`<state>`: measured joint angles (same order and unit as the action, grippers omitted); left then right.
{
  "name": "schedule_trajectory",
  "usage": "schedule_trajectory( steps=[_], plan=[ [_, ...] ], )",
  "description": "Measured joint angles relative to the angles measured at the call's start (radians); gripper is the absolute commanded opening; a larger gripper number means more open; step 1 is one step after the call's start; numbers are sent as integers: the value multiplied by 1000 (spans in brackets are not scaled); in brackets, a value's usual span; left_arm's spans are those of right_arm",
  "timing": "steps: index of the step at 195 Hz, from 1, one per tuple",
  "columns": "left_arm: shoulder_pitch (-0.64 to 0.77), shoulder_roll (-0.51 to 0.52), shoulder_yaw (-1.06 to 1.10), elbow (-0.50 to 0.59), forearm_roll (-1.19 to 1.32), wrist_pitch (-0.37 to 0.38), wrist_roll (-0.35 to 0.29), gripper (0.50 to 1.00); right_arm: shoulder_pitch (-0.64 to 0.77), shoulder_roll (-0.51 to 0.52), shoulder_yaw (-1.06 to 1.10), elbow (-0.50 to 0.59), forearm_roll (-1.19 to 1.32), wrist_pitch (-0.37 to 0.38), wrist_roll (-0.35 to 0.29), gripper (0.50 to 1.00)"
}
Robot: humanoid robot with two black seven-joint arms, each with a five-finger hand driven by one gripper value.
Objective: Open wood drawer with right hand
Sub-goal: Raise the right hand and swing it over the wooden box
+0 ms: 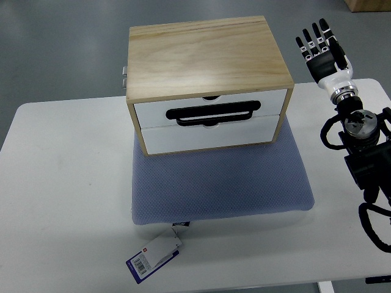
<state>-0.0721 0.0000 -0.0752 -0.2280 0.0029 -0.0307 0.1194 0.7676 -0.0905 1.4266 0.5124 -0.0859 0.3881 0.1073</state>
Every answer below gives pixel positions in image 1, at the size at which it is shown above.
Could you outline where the black drawer handle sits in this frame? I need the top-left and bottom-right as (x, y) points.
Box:
(166, 100), (261, 126)

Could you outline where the white table leg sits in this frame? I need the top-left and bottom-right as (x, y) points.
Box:
(317, 281), (335, 293)

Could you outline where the blue mesh cushion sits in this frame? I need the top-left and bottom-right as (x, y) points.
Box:
(131, 121), (315, 225)

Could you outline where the black object at table edge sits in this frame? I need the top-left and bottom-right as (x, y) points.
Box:
(365, 275), (391, 284)

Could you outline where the light wood drawer cabinet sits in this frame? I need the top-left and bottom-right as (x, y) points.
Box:
(126, 16), (294, 156)

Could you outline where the white blue price tag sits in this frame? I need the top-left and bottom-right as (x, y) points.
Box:
(126, 228), (182, 284)

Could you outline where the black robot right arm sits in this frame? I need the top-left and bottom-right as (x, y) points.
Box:
(320, 96), (390, 253)

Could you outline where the cardboard box corner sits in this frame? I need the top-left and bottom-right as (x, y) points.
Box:
(344, 0), (391, 12)

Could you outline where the grey table control box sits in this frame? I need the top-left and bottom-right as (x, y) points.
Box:
(122, 66), (127, 89)

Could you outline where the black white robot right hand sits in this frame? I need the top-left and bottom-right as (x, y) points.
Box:
(296, 18), (358, 105)

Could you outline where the white drawer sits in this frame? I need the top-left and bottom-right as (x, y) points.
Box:
(134, 89), (287, 128)

